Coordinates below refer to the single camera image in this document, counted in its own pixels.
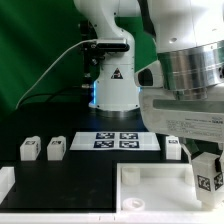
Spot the white marker sheet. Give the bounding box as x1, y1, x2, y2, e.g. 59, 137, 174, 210
70, 132, 160, 151

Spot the white square tabletop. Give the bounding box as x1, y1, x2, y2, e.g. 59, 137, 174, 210
116, 163, 224, 224

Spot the white camera cable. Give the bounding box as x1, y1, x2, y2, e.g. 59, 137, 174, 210
15, 39, 98, 110

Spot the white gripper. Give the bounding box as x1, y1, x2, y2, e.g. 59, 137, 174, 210
139, 85, 224, 172

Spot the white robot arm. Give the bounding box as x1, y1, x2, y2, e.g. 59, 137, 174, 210
73, 0, 224, 143

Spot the black cable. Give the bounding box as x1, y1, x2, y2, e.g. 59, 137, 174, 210
16, 85, 93, 109

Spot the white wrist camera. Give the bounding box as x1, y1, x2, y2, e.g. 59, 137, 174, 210
134, 60, 163, 88

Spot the black base camera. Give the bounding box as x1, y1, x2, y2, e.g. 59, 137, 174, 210
91, 38, 129, 52

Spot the white left obstacle block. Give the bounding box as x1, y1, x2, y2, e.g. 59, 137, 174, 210
0, 167, 15, 204

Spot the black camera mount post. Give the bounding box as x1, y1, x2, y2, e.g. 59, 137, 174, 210
79, 20, 99, 85

